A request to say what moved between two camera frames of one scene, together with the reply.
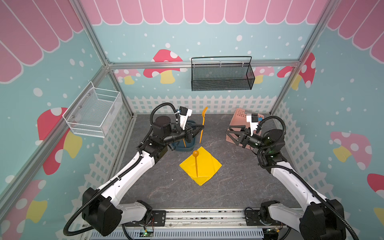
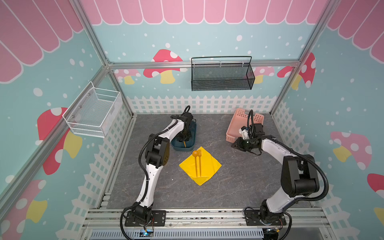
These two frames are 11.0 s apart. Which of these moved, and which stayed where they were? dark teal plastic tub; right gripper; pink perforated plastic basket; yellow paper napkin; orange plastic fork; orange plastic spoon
Moved: right gripper; orange plastic fork
Stayed: orange plastic spoon; dark teal plastic tub; yellow paper napkin; pink perforated plastic basket
